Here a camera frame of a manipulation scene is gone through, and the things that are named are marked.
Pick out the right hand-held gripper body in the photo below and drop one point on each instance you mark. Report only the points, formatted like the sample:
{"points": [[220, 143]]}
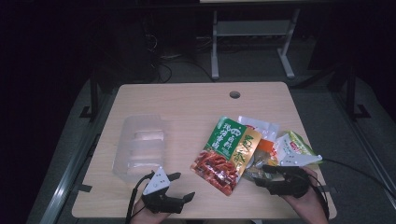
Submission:
{"points": [[292, 184]]}

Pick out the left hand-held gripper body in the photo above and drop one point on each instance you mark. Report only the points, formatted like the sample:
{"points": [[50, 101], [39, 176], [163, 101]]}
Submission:
{"points": [[157, 181]]}

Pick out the clear plastic container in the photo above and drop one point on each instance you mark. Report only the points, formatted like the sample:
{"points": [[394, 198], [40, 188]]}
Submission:
{"points": [[140, 146]]}

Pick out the white and orange food packet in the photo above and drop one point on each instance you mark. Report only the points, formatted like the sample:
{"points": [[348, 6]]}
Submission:
{"points": [[264, 129]]}

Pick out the green and gold sauce packet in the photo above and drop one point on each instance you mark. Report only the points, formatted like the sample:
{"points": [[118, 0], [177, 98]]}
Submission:
{"points": [[224, 149]]}

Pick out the person's right hand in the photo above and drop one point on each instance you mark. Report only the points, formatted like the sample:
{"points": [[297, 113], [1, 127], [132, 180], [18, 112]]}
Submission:
{"points": [[306, 203]]}

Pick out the person's left hand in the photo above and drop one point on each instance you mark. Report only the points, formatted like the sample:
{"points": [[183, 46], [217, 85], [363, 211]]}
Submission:
{"points": [[144, 216]]}

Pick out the white and light green packet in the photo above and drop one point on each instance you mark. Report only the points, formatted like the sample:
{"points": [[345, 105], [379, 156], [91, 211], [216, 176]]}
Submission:
{"points": [[299, 144]]}

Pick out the black tape piece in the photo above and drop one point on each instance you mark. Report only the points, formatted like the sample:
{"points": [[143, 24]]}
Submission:
{"points": [[84, 188], [330, 189]]}

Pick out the black metal stand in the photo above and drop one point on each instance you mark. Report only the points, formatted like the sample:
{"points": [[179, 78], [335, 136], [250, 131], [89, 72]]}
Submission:
{"points": [[351, 93], [94, 93]]}

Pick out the white metal stand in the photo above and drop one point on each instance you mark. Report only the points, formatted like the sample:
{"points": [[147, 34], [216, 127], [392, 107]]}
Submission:
{"points": [[249, 28]]}

